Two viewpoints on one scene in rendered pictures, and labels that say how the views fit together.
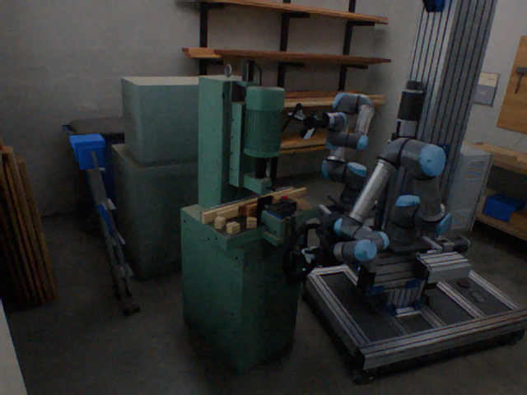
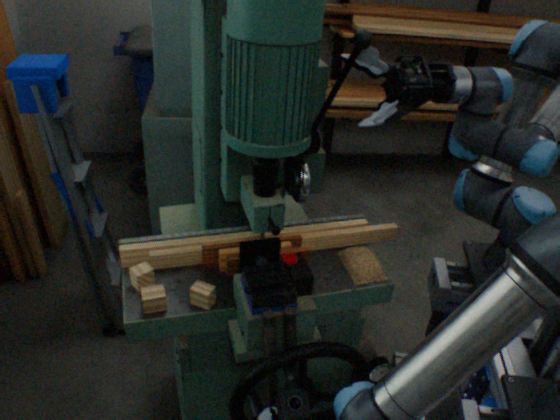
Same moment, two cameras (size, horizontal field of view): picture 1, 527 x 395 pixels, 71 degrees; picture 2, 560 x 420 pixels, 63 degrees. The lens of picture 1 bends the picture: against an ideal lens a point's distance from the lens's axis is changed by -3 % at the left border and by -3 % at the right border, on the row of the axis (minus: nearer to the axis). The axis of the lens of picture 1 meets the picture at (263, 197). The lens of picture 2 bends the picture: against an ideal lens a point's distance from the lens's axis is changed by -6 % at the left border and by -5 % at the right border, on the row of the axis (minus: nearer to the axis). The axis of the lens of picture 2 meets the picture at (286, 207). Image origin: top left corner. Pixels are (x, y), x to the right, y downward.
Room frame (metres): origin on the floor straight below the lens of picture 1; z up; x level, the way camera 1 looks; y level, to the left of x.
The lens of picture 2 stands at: (0.98, -0.39, 1.62)
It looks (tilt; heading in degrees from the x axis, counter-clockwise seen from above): 33 degrees down; 24
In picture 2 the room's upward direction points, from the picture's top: 5 degrees clockwise
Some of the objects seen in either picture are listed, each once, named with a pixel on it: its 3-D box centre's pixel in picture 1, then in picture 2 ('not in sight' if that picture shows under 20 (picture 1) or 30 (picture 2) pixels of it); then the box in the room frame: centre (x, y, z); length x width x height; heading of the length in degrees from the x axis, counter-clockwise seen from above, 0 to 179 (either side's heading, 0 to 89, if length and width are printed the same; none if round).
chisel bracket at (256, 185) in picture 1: (257, 183); (262, 204); (1.80, 0.04, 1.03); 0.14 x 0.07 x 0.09; 43
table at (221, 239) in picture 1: (268, 222); (262, 295); (1.69, -0.03, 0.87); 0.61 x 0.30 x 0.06; 133
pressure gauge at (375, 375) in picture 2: not in sight; (377, 369); (1.81, -0.31, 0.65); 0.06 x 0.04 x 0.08; 133
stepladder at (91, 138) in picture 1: (106, 230); (80, 209); (2.01, 0.94, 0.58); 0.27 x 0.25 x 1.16; 125
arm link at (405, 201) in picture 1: (408, 209); not in sight; (1.71, -0.72, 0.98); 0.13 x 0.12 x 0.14; 41
